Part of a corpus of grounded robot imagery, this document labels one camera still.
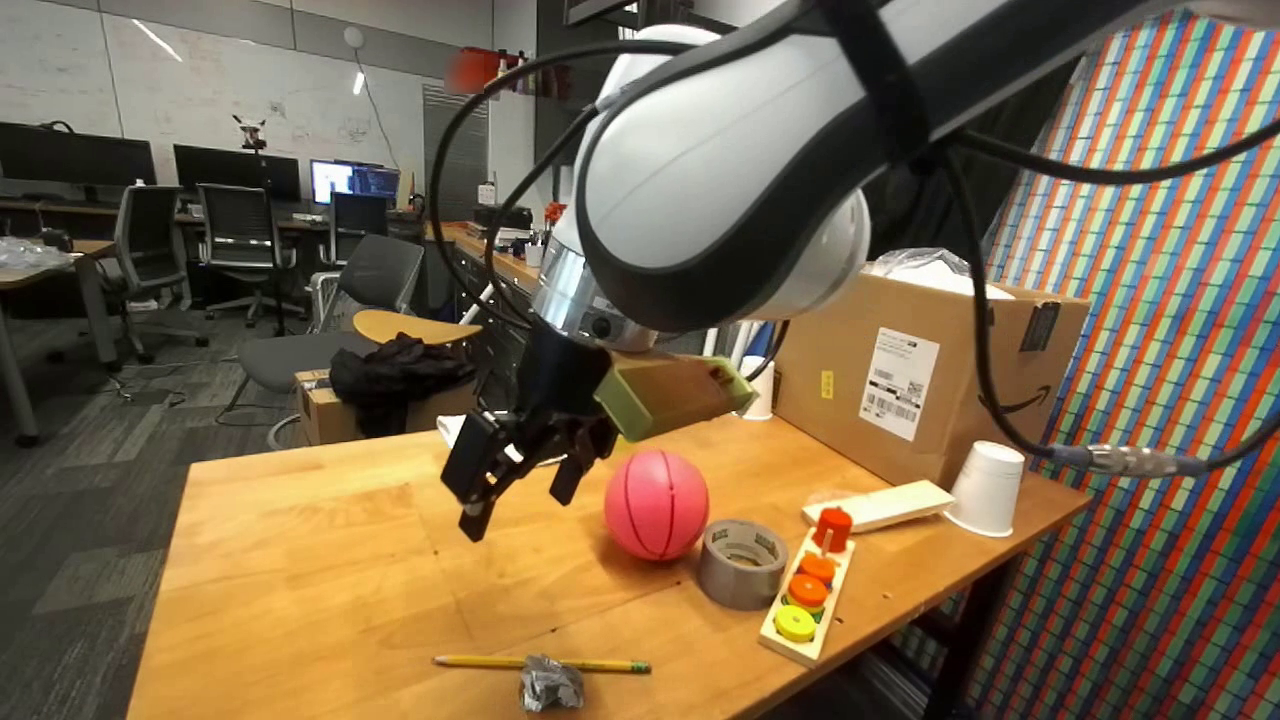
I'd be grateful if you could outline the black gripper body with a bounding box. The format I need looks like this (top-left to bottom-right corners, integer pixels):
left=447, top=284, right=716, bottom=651
left=513, top=316, right=618, bottom=452

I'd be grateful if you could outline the pink basketball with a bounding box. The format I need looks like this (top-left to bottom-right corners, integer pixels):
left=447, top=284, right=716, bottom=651
left=601, top=448, right=716, bottom=562

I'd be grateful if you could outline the black bag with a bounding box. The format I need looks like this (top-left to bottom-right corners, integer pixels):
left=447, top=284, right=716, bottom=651
left=328, top=332, right=492, bottom=434

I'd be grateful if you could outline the wooden top workbench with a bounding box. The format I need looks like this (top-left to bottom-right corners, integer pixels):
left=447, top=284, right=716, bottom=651
left=425, top=215, right=552, bottom=390

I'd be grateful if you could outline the round wooden stool top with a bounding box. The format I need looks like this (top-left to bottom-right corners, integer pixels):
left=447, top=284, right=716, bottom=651
left=347, top=308, right=488, bottom=350

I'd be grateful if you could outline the wooden crate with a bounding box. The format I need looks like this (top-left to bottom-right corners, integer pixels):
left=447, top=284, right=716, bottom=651
left=293, top=369, right=482, bottom=448

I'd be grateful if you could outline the grey tape roll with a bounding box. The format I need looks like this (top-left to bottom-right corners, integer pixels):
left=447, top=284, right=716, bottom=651
left=692, top=516, right=790, bottom=611

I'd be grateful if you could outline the yellow pencil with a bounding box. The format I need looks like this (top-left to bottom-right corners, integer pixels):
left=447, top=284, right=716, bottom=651
left=429, top=651, right=657, bottom=680

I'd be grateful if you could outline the grey office chair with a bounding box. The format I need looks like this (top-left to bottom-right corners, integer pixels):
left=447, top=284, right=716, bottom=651
left=234, top=233, right=429, bottom=405

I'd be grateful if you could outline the crumpled silver foil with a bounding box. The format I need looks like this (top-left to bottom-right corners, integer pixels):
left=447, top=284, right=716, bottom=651
left=515, top=651, right=587, bottom=717

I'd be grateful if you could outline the red cylinder peg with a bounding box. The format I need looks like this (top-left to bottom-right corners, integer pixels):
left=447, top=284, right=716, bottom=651
left=812, top=504, right=856, bottom=554

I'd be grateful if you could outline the orange round piece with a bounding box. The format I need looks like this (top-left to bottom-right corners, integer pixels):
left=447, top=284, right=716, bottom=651
left=785, top=571, right=832, bottom=611

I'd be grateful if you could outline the cardboard shipping box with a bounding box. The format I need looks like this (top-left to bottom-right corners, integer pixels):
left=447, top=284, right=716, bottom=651
left=773, top=273, right=1096, bottom=490

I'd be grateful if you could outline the wooden shape sorter board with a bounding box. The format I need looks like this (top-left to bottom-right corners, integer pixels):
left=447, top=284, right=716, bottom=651
left=757, top=526, right=859, bottom=668

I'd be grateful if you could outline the white foam block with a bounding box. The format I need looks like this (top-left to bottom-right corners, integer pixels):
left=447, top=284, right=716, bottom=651
left=798, top=474, right=961, bottom=537

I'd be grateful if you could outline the lit blue monitor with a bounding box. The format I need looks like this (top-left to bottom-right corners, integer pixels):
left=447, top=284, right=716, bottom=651
left=307, top=154, right=398, bottom=206

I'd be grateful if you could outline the red box on shelf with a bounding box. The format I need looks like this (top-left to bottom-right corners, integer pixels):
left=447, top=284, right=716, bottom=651
left=450, top=43, right=508, bottom=96

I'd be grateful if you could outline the black office chair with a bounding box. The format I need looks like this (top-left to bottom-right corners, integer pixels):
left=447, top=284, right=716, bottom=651
left=194, top=179, right=307, bottom=334
left=110, top=179, right=211, bottom=364

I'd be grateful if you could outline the white plastic wrap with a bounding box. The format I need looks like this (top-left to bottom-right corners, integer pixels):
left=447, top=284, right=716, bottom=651
left=863, top=243, right=1015, bottom=302

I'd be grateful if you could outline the white paper cup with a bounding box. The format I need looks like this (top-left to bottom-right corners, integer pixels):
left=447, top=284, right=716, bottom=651
left=941, top=434, right=1031, bottom=539

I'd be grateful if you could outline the light wooden desk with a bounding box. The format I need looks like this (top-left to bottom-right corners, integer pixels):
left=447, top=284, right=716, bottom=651
left=0, top=234, right=122, bottom=448

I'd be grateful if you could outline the wide black monitor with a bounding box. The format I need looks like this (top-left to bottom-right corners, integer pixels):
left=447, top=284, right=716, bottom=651
left=0, top=119, right=158, bottom=206

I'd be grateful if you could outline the multicolour striped backdrop panel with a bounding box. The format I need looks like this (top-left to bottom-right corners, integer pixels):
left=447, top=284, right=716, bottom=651
left=964, top=0, right=1280, bottom=720

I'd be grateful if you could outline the wrist camera on wooden mount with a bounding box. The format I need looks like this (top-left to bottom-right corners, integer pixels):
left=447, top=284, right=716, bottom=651
left=591, top=355, right=759, bottom=445

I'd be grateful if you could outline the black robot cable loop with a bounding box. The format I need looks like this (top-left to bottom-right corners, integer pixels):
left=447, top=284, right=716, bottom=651
left=425, top=34, right=645, bottom=342

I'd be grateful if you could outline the yellow green ring piece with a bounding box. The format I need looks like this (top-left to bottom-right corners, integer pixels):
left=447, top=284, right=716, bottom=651
left=767, top=598, right=823, bottom=647

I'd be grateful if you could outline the thick black cable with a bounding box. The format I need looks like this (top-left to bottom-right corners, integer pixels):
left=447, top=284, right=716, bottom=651
left=931, top=114, right=1280, bottom=478

